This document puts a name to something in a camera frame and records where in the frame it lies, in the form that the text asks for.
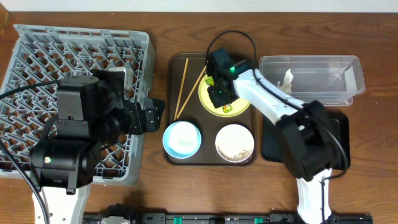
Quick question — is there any white tissue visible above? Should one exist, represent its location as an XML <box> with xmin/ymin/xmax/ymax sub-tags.
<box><xmin>277</xmin><ymin>69</ymin><xmax>294</xmax><ymax>95</ymax></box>

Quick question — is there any green snack wrapper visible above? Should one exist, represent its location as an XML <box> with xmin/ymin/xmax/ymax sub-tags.
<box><xmin>205</xmin><ymin>77</ymin><xmax>233</xmax><ymax>113</ymax></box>

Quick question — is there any black rectangular tray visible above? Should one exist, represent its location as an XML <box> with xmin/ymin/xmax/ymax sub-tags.
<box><xmin>261</xmin><ymin>110</ymin><xmax>351</xmax><ymax>167</ymax></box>

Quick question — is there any yellow round plate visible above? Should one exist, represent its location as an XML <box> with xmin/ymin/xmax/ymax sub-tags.
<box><xmin>198</xmin><ymin>75</ymin><xmax>250</xmax><ymax>118</ymax></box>

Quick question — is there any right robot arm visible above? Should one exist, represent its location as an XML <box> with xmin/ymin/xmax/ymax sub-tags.
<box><xmin>205</xmin><ymin>48</ymin><xmax>348</xmax><ymax>223</ymax></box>

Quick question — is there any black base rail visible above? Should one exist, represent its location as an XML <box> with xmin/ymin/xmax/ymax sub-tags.
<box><xmin>82</xmin><ymin>203</ymin><xmax>373</xmax><ymax>224</ymax></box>

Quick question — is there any white bowl with food scraps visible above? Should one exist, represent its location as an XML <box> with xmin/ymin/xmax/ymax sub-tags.
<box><xmin>215</xmin><ymin>124</ymin><xmax>255</xmax><ymax>163</ymax></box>

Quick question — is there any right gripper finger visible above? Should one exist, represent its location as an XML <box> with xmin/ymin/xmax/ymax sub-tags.
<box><xmin>207</xmin><ymin>85</ymin><xmax>224</xmax><ymax>108</ymax></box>
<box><xmin>220</xmin><ymin>84</ymin><xmax>239</xmax><ymax>106</ymax></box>

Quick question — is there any dark brown serving tray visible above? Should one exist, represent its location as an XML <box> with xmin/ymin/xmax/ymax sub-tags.
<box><xmin>163</xmin><ymin>53</ymin><xmax>256</xmax><ymax>166</ymax></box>

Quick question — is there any grey plastic dish rack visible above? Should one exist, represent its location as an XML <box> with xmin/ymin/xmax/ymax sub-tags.
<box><xmin>1</xmin><ymin>24</ymin><xmax>156</xmax><ymax>179</ymax></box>

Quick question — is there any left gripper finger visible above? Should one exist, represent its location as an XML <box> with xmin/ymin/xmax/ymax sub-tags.
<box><xmin>144</xmin><ymin>98</ymin><xmax>165</xmax><ymax>117</ymax></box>
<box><xmin>145</xmin><ymin>109</ymin><xmax>161</xmax><ymax>132</ymax></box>

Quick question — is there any wooden chopstick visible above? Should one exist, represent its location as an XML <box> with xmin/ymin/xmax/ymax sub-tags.
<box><xmin>174</xmin><ymin>57</ymin><xmax>189</xmax><ymax>120</ymax></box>
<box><xmin>175</xmin><ymin>66</ymin><xmax>206</xmax><ymax>119</ymax></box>

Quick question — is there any clear plastic waste bin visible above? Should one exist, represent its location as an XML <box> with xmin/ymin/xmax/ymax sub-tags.
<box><xmin>259</xmin><ymin>55</ymin><xmax>365</xmax><ymax>106</ymax></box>

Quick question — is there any light blue bowl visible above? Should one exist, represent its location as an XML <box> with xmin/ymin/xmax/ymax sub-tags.
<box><xmin>162</xmin><ymin>124</ymin><xmax>201</xmax><ymax>159</ymax></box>

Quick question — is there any white cup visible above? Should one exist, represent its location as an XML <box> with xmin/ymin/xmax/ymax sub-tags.
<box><xmin>167</xmin><ymin>121</ymin><xmax>198</xmax><ymax>157</ymax></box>

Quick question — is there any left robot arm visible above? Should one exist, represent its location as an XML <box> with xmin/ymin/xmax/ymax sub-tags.
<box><xmin>29</xmin><ymin>75</ymin><xmax>165</xmax><ymax>223</ymax></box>

